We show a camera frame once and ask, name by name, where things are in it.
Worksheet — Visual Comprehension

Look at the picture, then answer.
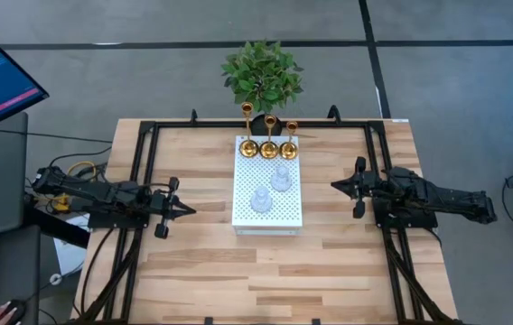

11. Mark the white perforated metal shelf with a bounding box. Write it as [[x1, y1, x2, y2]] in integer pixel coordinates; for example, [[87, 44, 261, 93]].
[[231, 135, 303, 236]]

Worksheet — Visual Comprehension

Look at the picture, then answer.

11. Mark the yellow cable connector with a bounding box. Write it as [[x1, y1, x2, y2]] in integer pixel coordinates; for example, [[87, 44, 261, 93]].
[[51, 191, 72, 213]]

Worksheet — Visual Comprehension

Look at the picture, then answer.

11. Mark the medium gold candlestick holder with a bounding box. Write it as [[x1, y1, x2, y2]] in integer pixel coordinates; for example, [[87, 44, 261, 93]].
[[259, 114, 280, 160]]

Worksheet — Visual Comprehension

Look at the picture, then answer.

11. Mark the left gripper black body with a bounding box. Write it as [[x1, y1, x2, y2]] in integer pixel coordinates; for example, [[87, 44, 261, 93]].
[[150, 176, 182, 240]]

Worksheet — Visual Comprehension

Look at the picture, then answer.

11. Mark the yellow cable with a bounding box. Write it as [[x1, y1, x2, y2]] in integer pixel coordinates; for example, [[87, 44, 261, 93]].
[[66, 161, 98, 178]]

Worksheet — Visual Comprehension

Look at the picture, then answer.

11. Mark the thin black floor cable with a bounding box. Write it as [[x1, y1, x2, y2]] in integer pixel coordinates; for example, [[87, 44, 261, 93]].
[[0, 127, 102, 144]]

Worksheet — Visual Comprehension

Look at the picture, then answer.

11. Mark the black aluminium table frame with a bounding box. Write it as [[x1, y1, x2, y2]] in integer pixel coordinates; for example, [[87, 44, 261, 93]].
[[70, 107, 461, 325]]

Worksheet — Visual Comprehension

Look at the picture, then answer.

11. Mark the black computer mouse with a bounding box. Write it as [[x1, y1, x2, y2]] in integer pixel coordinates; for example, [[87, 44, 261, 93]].
[[0, 299, 27, 325]]

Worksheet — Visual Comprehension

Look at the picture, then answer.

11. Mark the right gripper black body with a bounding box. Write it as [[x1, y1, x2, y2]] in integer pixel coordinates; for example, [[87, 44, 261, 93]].
[[350, 156, 391, 220]]

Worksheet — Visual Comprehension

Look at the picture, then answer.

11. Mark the tall gold candlestick holder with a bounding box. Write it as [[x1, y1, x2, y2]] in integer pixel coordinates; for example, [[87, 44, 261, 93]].
[[238, 101, 260, 159]]

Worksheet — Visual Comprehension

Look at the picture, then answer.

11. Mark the black plant pot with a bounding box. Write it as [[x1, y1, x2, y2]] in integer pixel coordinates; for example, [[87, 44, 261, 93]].
[[250, 112, 284, 137]]

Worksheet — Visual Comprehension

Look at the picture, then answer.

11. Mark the green leafy plant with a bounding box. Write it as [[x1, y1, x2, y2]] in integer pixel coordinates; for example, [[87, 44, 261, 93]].
[[219, 39, 305, 114]]

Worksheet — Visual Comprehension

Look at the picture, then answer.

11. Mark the clear glass candle holder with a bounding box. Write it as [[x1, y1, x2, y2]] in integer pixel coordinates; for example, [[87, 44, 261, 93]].
[[249, 185, 274, 214], [269, 164, 293, 193]]

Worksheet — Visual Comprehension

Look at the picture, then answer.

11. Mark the white paper sheet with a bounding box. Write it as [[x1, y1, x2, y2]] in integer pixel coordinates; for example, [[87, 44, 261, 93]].
[[52, 214, 89, 276]]

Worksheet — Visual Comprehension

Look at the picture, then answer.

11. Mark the short gold candlestick holder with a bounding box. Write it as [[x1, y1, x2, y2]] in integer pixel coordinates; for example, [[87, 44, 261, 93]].
[[279, 120, 300, 161]]

